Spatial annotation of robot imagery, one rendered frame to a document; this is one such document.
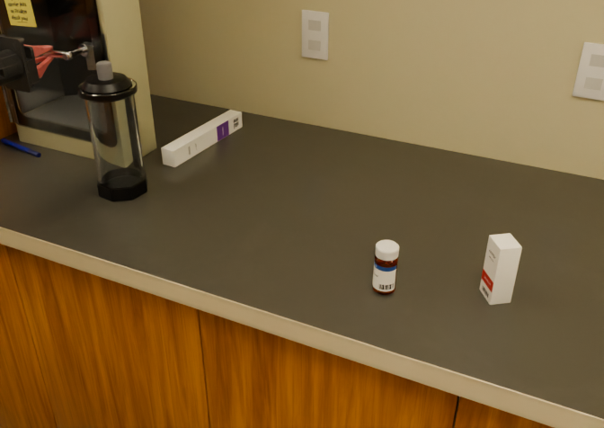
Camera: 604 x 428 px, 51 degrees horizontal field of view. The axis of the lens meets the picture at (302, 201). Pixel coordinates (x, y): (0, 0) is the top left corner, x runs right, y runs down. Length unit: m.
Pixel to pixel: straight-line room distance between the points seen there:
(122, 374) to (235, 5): 0.92
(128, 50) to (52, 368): 0.71
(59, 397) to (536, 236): 1.09
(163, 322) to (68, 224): 0.26
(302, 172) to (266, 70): 0.38
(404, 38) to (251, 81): 0.44
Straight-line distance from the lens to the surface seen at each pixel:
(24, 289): 1.42
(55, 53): 1.36
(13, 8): 1.49
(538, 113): 1.49
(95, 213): 1.29
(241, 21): 1.67
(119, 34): 1.37
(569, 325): 1.04
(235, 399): 1.21
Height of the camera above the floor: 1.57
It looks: 30 degrees down
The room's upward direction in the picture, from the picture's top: straight up
